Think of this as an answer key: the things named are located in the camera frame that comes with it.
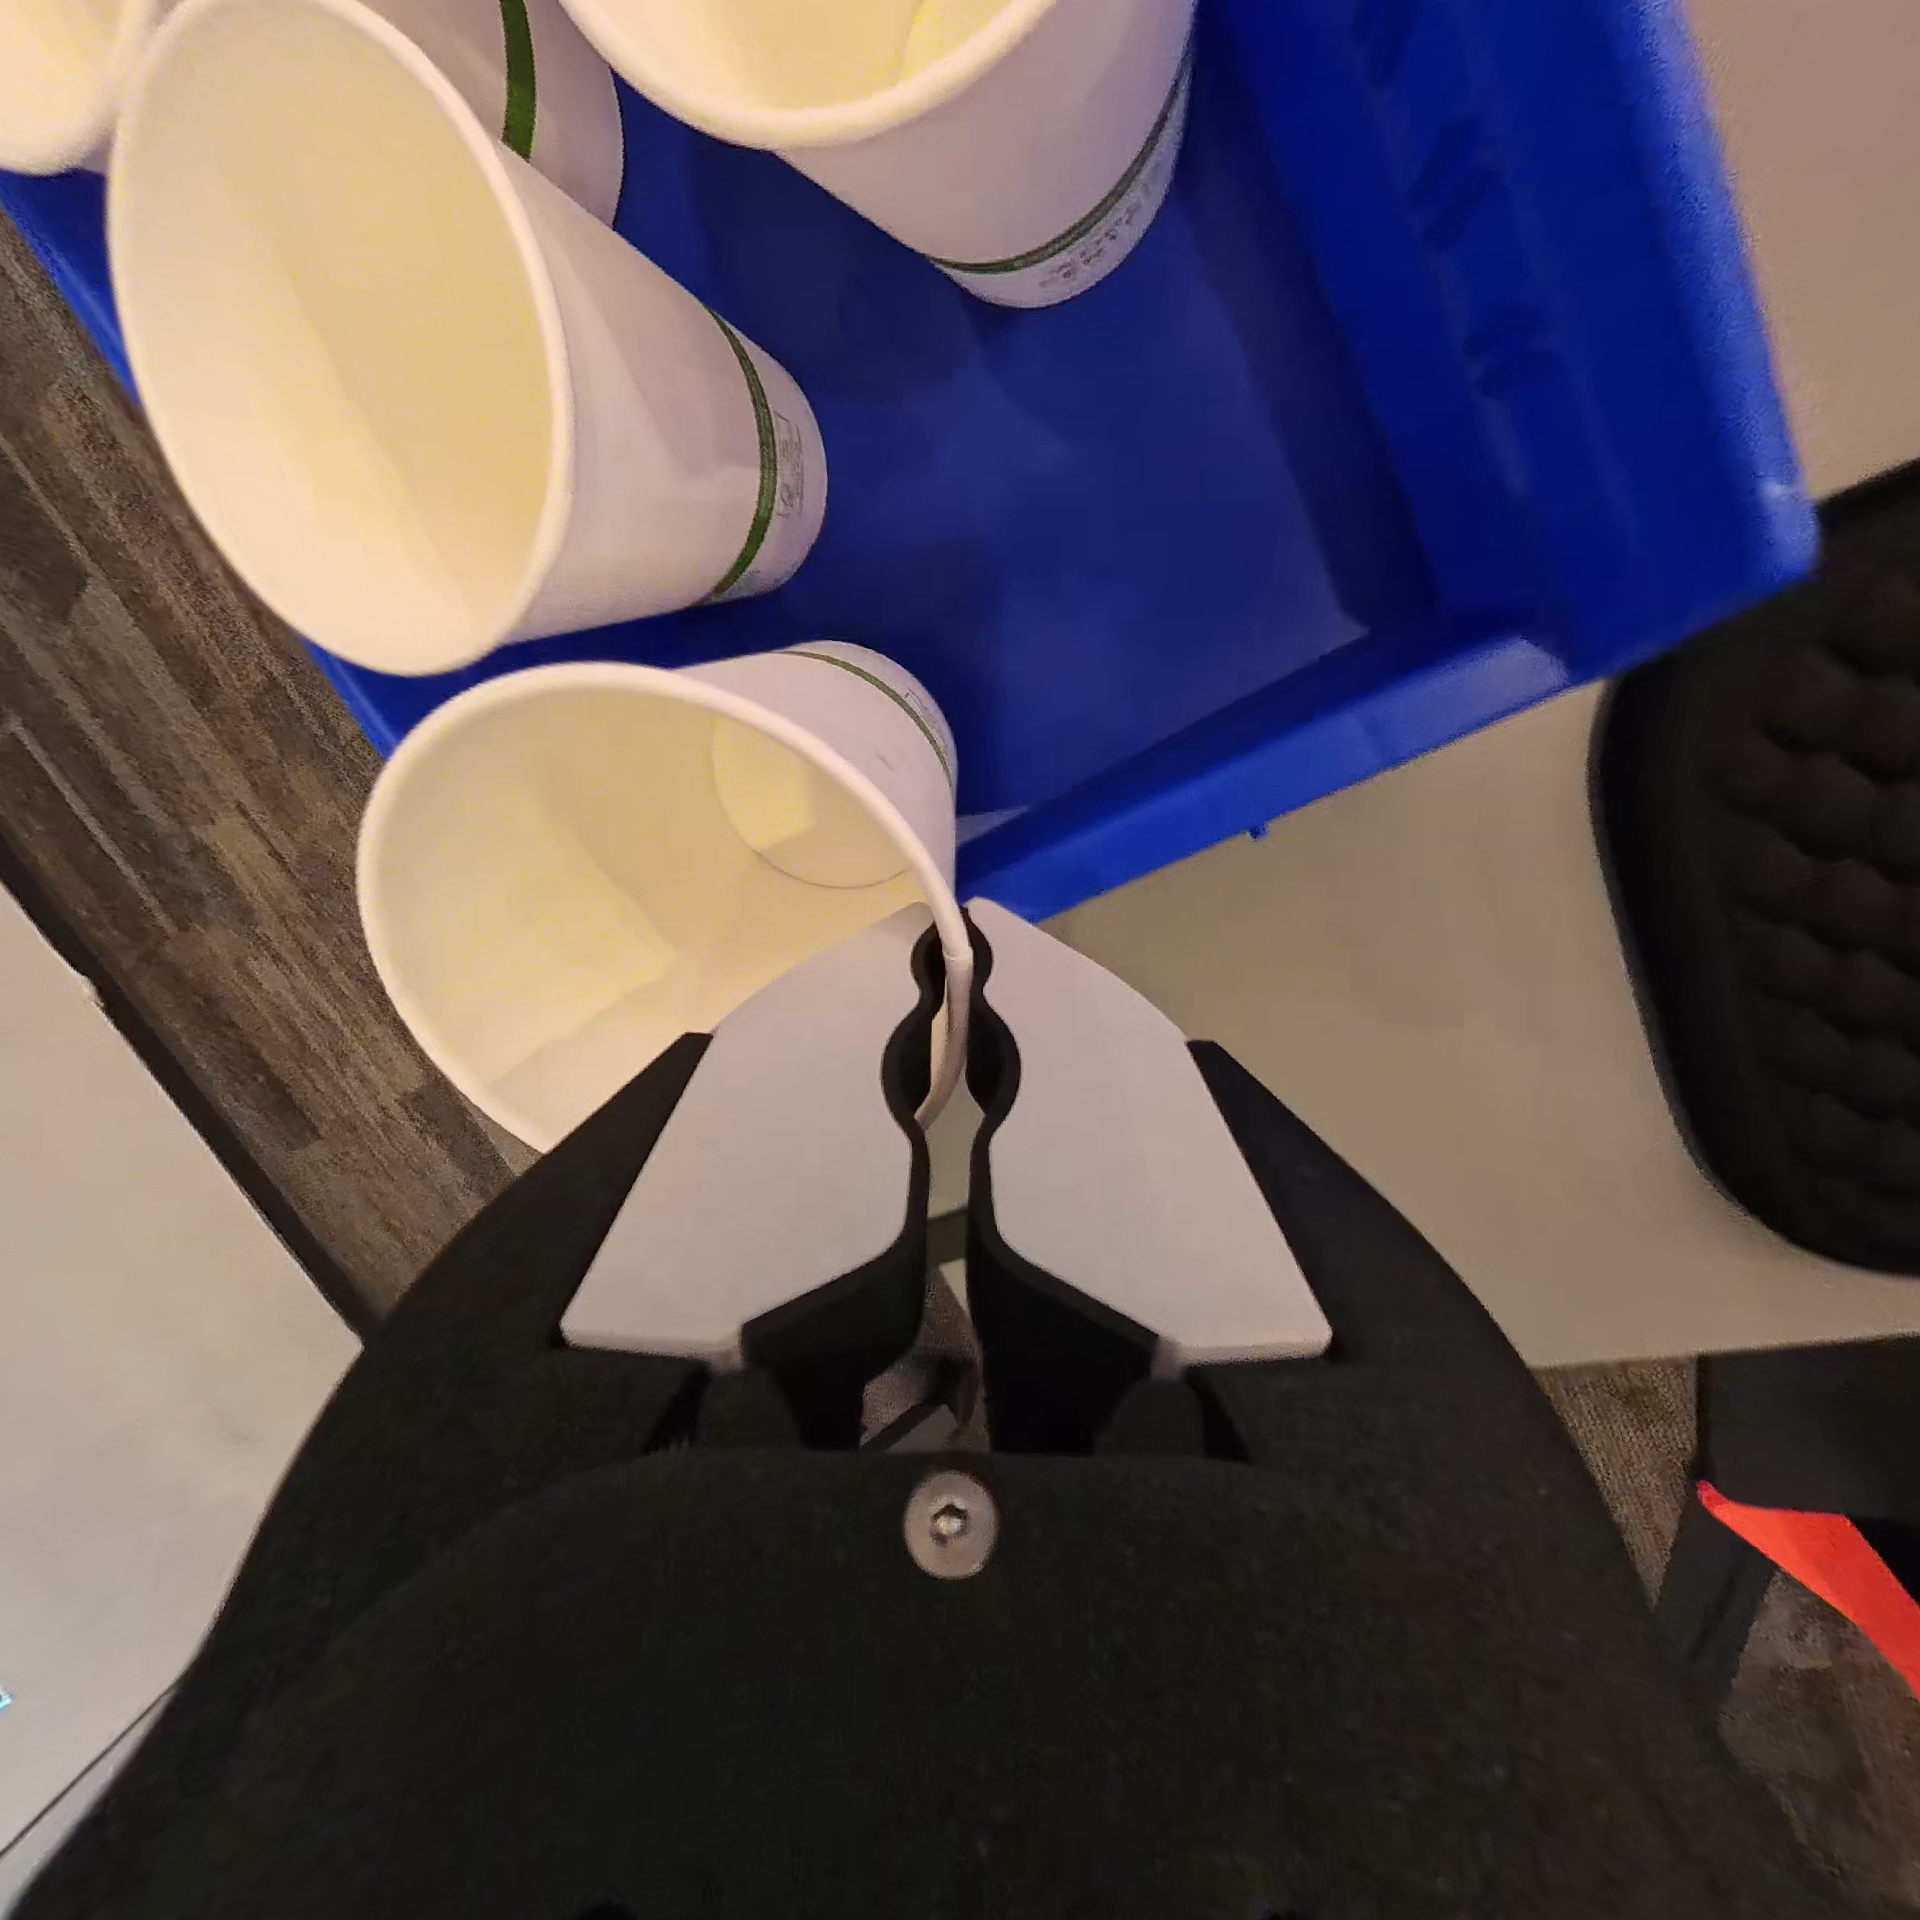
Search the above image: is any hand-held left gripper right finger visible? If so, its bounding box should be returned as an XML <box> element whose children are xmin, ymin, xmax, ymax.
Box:
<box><xmin>961</xmin><ymin>901</ymin><xmax>1334</xmax><ymax>1371</ymax></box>

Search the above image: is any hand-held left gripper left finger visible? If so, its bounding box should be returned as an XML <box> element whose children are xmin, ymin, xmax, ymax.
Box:
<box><xmin>559</xmin><ymin>901</ymin><xmax>946</xmax><ymax>1374</ymax></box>

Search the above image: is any stack of white paper cups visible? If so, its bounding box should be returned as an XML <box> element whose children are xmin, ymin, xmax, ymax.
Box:
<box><xmin>357</xmin><ymin>641</ymin><xmax>962</xmax><ymax>1156</ymax></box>

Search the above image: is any blue plastic bin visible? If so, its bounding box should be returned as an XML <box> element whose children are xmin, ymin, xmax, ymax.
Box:
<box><xmin>0</xmin><ymin>0</ymin><xmax>1824</xmax><ymax>924</ymax></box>

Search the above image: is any black rounded mesh object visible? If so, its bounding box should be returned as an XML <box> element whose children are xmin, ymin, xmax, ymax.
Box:
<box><xmin>1590</xmin><ymin>458</ymin><xmax>1920</xmax><ymax>1277</ymax></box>

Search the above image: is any red fabric strap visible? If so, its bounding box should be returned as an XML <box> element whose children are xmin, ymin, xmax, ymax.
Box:
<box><xmin>1695</xmin><ymin>1478</ymin><xmax>1920</xmax><ymax>1705</ymax></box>

